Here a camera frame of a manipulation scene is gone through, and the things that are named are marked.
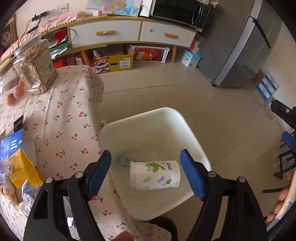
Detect white red gift box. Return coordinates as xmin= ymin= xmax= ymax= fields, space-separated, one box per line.
xmin=130 ymin=45 xmax=170 ymax=63

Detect white plastic trash bin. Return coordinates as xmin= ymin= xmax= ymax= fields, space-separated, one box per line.
xmin=99 ymin=108 xmax=211 ymax=221

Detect white printed paper cup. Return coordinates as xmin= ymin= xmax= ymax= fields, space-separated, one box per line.
xmin=129 ymin=161 xmax=181 ymax=190

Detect blue rectangular box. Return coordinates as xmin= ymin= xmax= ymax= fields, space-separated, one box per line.
xmin=1 ymin=129 xmax=37 ymax=167

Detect orange tangerine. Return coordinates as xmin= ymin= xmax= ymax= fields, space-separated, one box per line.
xmin=15 ymin=84 xmax=25 ymax=97
xmin=6 ymin=93 xmax=16 ymax=106
xmin=18 ymin=78 xmax=24 ymax=85

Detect orange tangerine front right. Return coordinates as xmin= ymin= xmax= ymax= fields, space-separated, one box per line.
xmin=15 ymin=84 xmax=25 ymax=97

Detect orange tangerine back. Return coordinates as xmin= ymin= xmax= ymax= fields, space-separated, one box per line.
xmin=18 ymin=78 xmax=24 ymax=85

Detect yellow snack bag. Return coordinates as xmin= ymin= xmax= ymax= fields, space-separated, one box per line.
xmin=9 ymin=148 xmax=43 ymax=190

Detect colourful map board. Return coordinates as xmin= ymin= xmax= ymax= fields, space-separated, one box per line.
xmin=85 ymin=0 xmax=142 ymax=16

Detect person's right hand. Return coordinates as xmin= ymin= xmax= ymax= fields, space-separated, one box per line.
xmin=265 ymin=171 xmax=295 ymax=223

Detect yellow cardboard box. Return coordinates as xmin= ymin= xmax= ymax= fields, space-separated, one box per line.
xmin=93 ymin=49 xmax=133 ymax=74

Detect clear jar of biscuits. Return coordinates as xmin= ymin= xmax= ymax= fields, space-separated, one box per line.
xmin=14 ymin=34 xmax=58 ymax=95

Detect small white pink box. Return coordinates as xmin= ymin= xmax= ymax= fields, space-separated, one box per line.
xmin=92 ymin=10 xmax=102 ymax=16

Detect pink cloth cover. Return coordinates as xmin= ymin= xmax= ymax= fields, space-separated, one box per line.
xmin=1 ymin=11 xmax=88 ymax=61

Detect blue white carton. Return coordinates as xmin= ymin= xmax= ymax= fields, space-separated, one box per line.
xmin=180 ymin=49 xmax=201 ymax=68

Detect cherry print tablecloth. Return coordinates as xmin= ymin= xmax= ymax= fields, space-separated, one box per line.
xmin=1 ymin=66 xmax=171 ymax=240

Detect grey refrigerator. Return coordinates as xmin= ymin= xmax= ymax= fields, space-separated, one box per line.
xmin=198 ymin=1 xmax=282 ymax=88

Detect white wooden tv cabinet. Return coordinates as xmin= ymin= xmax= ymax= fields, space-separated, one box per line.
xmin=0 ymin=14 xmax=197 ymax=68

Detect stacked blue white cartons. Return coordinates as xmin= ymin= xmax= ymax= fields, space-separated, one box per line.
xmin=256 ymin=73 xmax=280 ymax=101

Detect black microwave oven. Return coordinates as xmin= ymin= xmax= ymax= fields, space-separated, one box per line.
xmin=149 ymin=0 xmax=211 ymax=32

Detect crumpled white tissue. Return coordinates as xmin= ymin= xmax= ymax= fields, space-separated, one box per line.
xmin=21 ymin=179 xmax=41 ymax=216

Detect orange tangerine front left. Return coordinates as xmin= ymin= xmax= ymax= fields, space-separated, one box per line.
xmin=6 ymin=93 xmax=16 ymax=106

